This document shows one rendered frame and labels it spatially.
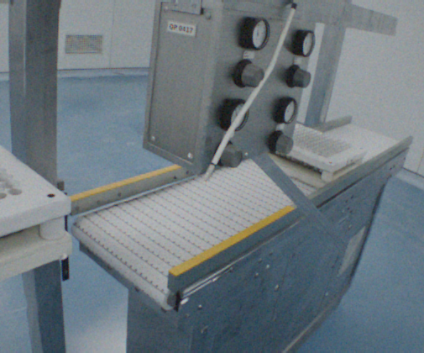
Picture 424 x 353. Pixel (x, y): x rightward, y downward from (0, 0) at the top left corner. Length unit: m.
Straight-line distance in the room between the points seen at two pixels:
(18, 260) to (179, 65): 0.27
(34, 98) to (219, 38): 0.35
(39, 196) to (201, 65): 0.22
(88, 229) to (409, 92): 3.53
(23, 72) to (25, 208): 0.30
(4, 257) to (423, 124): 3.76
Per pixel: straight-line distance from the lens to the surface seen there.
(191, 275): 0.64
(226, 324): 0.99
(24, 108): 0.69
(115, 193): 0.84
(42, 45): 0.68
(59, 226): 0.45
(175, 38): 0.49
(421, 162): 4.01
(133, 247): 0.72
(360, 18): 0.78
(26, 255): 0.45
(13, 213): 0.42
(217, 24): 0.45
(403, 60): 4.04
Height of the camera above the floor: 1.26
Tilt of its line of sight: 24 degrees down
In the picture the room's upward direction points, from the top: 8 degrees clockwise
